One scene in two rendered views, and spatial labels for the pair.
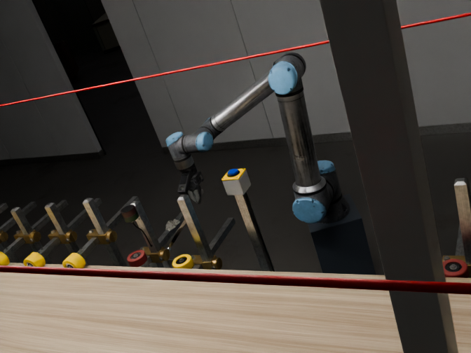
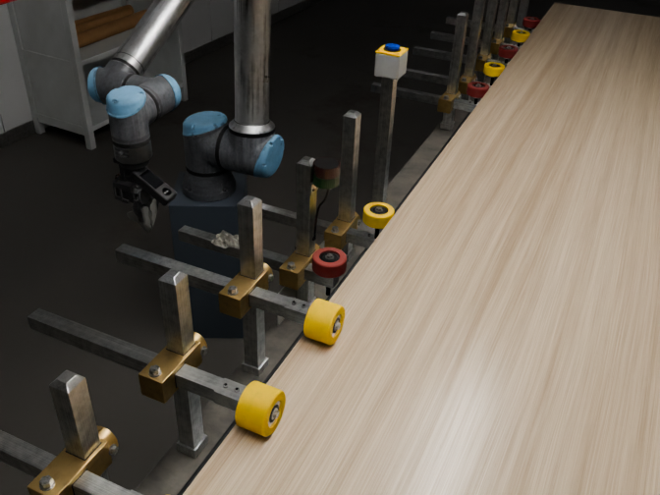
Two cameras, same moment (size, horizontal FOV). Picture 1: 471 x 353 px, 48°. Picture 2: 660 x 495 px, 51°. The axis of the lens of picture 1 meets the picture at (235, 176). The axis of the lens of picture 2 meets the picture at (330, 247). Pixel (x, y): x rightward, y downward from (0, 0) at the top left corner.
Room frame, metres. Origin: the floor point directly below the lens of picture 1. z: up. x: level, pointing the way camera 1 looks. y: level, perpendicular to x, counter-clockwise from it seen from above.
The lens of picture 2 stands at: (2.16, 1.78, 1.81)
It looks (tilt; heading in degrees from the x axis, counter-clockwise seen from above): 34 degrees down; 260
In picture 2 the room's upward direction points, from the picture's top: 2 degrees clockwise
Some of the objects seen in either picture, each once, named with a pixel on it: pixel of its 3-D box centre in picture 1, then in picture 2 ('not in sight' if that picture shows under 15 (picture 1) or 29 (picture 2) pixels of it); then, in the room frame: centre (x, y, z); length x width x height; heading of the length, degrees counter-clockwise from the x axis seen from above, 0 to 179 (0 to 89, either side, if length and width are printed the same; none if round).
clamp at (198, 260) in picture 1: (205, 263); (342, 229); (1.86, 0.24, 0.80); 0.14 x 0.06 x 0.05; 57
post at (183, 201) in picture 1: (202, 245); (347, 195); (1.85, 0.22, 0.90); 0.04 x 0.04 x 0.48; 57
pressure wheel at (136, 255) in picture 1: (140, 265); (328, 274); (1.94, 0.51, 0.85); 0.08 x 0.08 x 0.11
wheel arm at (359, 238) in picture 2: (212, 249); (309, 224); (1.95, 0.20, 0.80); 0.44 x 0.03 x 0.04; 147
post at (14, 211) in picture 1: (37, 247); (93, 485); (2.40, 1.05, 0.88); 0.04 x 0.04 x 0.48; 57
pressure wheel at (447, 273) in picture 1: (455, 280); (476, 98); (1.23, -0.52, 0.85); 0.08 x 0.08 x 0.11
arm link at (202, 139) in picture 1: (198, 141); (152, 97); (2.34, 0.11, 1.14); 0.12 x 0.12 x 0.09; 59
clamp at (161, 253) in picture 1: (153, 255); (302, 264); (2.00, 0.45, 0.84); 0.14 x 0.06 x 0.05; 57
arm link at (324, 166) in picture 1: (321, 181); (208, 140); (2.22, -0.38, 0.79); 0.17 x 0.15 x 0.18; 149
